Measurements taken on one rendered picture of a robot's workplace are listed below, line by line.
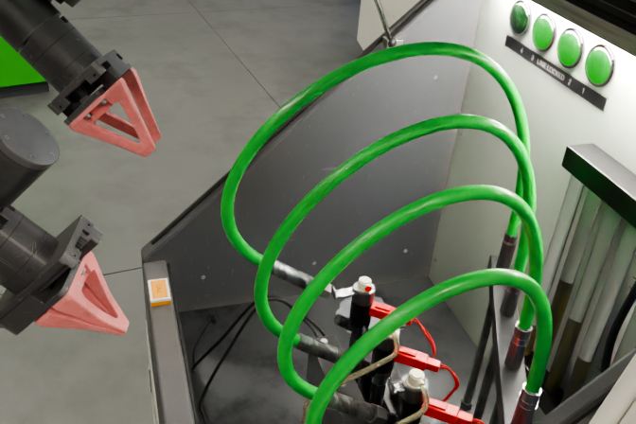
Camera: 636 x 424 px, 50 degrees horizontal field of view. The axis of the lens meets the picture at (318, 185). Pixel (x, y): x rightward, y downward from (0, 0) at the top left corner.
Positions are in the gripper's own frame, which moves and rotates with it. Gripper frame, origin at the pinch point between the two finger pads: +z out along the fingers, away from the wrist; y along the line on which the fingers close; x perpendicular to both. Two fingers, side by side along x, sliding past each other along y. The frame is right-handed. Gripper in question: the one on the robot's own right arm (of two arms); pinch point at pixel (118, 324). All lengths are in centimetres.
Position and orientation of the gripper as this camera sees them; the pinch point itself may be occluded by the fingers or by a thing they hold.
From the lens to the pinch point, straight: 66.1
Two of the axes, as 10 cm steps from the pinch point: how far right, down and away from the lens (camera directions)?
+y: 7.5, -5.8, -3.2
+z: 6.6, 6.3, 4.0
